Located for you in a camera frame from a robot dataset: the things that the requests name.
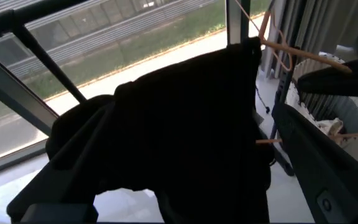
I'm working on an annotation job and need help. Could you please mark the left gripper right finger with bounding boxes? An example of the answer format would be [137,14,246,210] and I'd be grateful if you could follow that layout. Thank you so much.
[272,104,358,224]

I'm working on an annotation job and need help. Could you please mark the pink clothes hanger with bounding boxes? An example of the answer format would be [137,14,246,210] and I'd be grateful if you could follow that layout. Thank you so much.
[234,0,358,146]

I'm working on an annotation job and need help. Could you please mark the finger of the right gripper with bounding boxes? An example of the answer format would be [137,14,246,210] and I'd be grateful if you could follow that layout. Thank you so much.
[296,55,358,99]

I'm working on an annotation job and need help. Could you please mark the white laundry basket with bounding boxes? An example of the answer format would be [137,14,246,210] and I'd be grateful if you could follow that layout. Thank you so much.
[286,52,358,147]

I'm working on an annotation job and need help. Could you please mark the window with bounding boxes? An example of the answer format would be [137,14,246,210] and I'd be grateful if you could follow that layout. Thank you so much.
[0,0,273,178]

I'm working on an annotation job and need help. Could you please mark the black clothes rack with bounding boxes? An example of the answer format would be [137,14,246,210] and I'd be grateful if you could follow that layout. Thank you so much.
[0,0,298,177]

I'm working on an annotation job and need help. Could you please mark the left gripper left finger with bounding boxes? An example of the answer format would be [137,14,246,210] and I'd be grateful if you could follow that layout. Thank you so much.
[6,105,107,223]

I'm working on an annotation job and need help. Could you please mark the black garment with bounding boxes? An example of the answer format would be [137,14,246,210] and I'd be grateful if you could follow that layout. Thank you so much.
[45,36,275,224]

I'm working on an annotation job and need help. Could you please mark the cream printed garment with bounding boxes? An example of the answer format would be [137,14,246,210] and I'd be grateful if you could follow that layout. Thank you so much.
[317,117,344,146]

